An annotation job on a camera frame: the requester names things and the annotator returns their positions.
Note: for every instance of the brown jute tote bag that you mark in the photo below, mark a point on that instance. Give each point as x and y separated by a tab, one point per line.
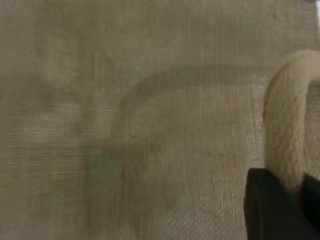
125	125

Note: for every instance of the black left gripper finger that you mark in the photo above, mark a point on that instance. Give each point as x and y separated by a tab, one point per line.
313	200
270	212

